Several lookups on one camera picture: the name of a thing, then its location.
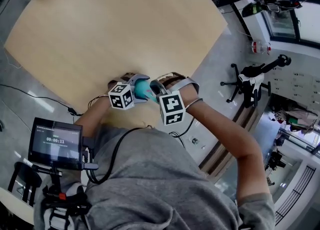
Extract person's left hand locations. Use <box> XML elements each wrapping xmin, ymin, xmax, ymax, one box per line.
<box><xmin>107</xmin><ymin>72</ymin><xmax>137</xmax><ymax>89</ymax></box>

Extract person's left forearm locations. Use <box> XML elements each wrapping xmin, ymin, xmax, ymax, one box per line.
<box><xmin>74</xmin><ymin>95</ymin><xmax>114</xmax><ymax>135</ymax></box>

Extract light blue cloth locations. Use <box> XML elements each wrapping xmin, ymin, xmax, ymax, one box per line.
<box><xmin>145</xmin><ymin>87</ymin><xmax>161</xmax><ymax>104</ymax></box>

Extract white cloth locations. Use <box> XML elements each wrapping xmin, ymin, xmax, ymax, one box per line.
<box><xmin>238</xmin><ymin>72</ymin><xmax>265</xmax><ymax>93</ymax></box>

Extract clear plastic bottle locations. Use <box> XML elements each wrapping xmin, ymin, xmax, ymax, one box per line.
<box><xmin>188</xmin><ymin>136</ymin><xmax>207</xmax><ymax>150</ymax></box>

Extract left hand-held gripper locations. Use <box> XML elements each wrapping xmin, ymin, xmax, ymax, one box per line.
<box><xmin>107</xmin><ymin>73</ymin><xmax>152</xmax><ymax>111</ymax></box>

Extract teal spray bottle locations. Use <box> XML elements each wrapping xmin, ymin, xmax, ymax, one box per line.
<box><xmin>134</xmin><ymin>78</ymin><xmax>152</xmax><ymax>99</ymax></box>

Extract hand-held gripper cable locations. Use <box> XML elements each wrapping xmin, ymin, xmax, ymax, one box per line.
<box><xmin>168</xmin><ymin>98</ymin><xmax>204</xmax><ymax>148</ymax></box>
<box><xmin>87</xmin><ymin>94</ymin><xmax>110</xmax><ymax>110</ymax></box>

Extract black floor cable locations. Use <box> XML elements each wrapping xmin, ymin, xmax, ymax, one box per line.
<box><xmin>0</xmin><ymin>83</ymin><xmax>84</xmax><ymax>118</ymax></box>

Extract black office chair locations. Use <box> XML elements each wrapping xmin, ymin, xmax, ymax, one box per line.
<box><xmin>220</xmin><ymin>54</ymin><xmax>292</xmax><ymax>109</ymax></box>

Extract person's right hand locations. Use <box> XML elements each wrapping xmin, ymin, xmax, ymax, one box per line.
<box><xmin>156</xmin><ymin>72</ymin><xmax>194</xmax><ymax>99</ymax></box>

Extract black stool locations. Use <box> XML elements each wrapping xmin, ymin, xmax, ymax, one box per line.
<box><xmin>7</xmin><ymin>161</ymin><xmax>43</xmax><ymax>208</ymax></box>

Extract green black bag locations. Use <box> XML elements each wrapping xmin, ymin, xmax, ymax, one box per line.
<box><xmin>240</xmin><ymin>1</ymin><xmax>264</xmax><ymax>19</ymax></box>

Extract red label water bottle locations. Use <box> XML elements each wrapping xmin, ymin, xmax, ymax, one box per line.
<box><xmin>250</xmin><ymin>40</ymin><xmax>272</xmax><ymax>56</ymax></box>

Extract person's right forearm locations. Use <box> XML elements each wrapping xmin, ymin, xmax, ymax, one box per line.
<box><xmin>184</xmin><ymin>83</ymin><xmax>267</xmax><ymax>206</ymax></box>

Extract black railing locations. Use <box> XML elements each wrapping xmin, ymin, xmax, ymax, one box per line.
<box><xmin>274</xmin><ymin>164</ymin><xmax>317</xmax><ymax>226</ymax></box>

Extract black camera mount rig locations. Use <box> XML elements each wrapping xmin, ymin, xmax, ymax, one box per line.
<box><xmin>31</xmin><ymin>136</ymin><xmax>100</xmax><ymax>227</ymax></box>

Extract round beige table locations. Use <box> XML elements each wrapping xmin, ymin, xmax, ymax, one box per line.
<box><xmin>0</xmin><ymin>185</ymin><xmax>36</xmax><ymax>225</ymax></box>

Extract black monitor cable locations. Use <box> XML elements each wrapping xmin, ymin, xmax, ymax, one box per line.
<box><xmin>85</xmin><ymin>126</ymin><xmax>156</xmax><ymax>185</ymax></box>

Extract black monitor screen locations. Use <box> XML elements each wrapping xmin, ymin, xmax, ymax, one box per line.
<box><xmin>27</xmin><ymin>116</ymin><xmax>84</xmax><ymax>171</ymax></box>

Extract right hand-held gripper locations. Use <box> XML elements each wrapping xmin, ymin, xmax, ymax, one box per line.
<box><xmin>149</xmin><ymin>76</ymin><xmax>201</xmax><ymax>126</ymax></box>

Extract left hand-held gripper cable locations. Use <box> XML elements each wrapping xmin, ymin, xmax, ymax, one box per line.
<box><xmin>87</xmin><ymin>94</ymin><xmax>110</xmax><ymax>110</ymax></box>

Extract right hand-held gripper cable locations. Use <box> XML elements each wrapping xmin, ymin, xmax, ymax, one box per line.
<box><xmin>168</xmin><ymin>98</ymin><xmax>204</xmax><ymax>148</ymax></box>

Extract grey t-shirt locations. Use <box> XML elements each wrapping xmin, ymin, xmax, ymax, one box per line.
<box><xmin>33</xmin><ymin>125</ymin><xmax>276</xmax><ymax>230</ymax></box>

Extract black framed window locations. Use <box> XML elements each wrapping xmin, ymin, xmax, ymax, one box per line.
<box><xmin>259</xmin><ymin>0</ymin><xmax>320</xmax><ymax>48</ymax></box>

